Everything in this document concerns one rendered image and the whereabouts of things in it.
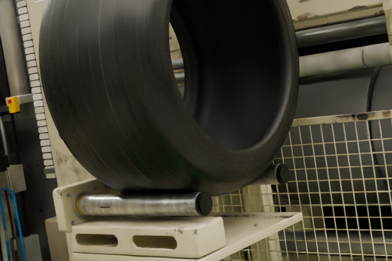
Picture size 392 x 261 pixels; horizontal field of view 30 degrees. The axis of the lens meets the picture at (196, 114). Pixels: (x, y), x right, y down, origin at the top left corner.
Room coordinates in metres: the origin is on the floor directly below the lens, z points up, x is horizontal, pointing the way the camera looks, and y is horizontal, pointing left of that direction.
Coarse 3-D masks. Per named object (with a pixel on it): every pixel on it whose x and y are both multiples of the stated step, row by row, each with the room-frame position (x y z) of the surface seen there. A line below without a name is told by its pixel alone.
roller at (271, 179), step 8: (272, 168) 1.58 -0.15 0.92; (280, 168) 1.57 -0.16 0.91; (288, 168) 1.60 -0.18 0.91; (264, 176) 1.59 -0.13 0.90; (272, 176) 1.58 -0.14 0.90; (280, 176) 1.57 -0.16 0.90; (288, 176) 1.59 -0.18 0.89; (256, 184) 1.62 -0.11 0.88; (264, 184) 1.61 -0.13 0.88; (272, 184) 1.60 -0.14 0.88
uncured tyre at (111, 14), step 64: (64, 0) 1.39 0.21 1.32; (128, 0) 1.29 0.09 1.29; (192, 0) 1.79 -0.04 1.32; (256, 0) 1.71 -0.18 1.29; (64, 64) 1.36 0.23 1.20; (128, 64) 1.27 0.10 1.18; (192, 64) 1.80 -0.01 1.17; (256, 64) 1.76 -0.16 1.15; (64, 128) 1.40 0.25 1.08; (128, 128) 1.30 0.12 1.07; (192, 128) 1.33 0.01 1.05; (256, 128) 1.69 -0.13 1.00; (128, 192) 1.50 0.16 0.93
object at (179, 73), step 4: (172, 60) 2.00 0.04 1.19; (176, 60) 1.99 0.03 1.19; (180, 60) 1.98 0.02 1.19; (172, 64) 2.00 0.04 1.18; (176, 64) 1.99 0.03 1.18; (180, 64) 1.98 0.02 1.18; (176, 68) 1.99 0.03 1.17; (180, 68) 1.99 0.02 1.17; (176, 72) 2.10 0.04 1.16; (180, 72) 1.98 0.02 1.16; (176, 76) 1.98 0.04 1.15; (180, 76) 1.97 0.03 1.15; (176, 80) 1.98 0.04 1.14; (180, 80) 1.97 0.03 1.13; (184, 80) 1.97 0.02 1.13; (180, 84) 2.11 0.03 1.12; (180, 88) 1.99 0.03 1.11; (180, 92) 1.99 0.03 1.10
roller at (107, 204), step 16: (176, 192) 1.42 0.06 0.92; (192, 192) 1.38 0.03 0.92; (80, 208) 1.56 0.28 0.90; (96, 208) 1.53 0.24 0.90; (112, 208) 1.50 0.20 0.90; (128, 208) 1.47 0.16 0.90; (144, 208) 1.44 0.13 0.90; (160, 208) 1.41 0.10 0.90; (176, 208) 1.39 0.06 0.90; (192, 208) 1.36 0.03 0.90; (208, 208) 1.37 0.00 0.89
